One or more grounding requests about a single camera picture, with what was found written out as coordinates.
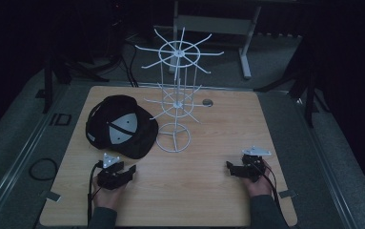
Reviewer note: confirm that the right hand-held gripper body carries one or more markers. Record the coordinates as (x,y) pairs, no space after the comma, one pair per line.
(251,167)

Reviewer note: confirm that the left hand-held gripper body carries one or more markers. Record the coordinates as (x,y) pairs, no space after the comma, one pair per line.
(110,178)

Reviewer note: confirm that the black baseball cap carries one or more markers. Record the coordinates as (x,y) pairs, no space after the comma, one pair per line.
(105,125)

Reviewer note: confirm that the person's left hand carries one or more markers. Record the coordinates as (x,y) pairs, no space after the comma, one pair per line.
(108,197)

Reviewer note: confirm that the person's right hand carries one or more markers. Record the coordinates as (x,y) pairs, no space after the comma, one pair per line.
(259,187)

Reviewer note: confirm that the black tripod stand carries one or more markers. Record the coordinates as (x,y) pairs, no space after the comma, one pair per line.
(308,92)
(48,82)

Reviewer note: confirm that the grey metal table bracket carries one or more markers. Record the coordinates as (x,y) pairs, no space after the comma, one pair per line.
(51,196)
(287,193)

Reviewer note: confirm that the black rectangular floor bracket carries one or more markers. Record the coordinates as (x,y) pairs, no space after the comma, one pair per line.
(61,119)

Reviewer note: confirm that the white metal desk frame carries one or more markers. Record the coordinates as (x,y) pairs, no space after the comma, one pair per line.
(215,24)

